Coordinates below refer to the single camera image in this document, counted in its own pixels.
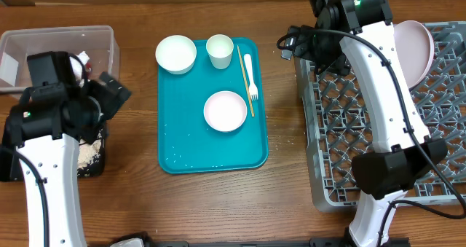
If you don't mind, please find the grey dishwasher rack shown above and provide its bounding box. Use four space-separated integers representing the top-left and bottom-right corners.
295 21 465 212

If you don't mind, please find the black food waste tray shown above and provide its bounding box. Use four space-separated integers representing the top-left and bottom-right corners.
1 125 108 182

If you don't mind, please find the pink bowl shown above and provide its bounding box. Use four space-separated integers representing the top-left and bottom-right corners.
203 90 248 133

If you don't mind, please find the teal plastic tray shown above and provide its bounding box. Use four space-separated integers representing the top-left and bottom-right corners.
158 37 269 174

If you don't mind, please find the pink plate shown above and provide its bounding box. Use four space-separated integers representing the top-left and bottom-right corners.
394 20 434 89

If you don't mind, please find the wooden chopstick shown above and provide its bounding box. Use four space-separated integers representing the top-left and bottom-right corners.
237 45 255 117

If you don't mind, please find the clear plastic bin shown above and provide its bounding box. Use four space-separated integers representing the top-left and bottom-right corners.
1 26 120 92

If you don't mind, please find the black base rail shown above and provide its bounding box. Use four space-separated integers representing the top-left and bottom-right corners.
108 232 411 247

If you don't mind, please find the foil wrapper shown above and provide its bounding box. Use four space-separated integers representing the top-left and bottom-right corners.
85 63 92 78

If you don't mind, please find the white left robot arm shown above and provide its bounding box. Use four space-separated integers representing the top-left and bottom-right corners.
1 72 131 246

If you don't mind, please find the white napkin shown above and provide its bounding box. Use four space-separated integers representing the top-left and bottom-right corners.
69 51 90 81

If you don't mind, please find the white paper cup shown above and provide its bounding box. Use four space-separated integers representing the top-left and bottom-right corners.
206 34 234 69

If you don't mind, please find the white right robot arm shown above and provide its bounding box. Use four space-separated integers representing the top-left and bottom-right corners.
277 0 447 246

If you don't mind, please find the pile of rice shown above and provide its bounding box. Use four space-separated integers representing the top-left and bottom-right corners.
77 133 103 169

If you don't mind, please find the white plastic fork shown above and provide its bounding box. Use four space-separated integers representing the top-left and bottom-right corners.
244 54 258 101

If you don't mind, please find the white bowl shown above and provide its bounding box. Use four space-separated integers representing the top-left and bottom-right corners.
155 35 197 74

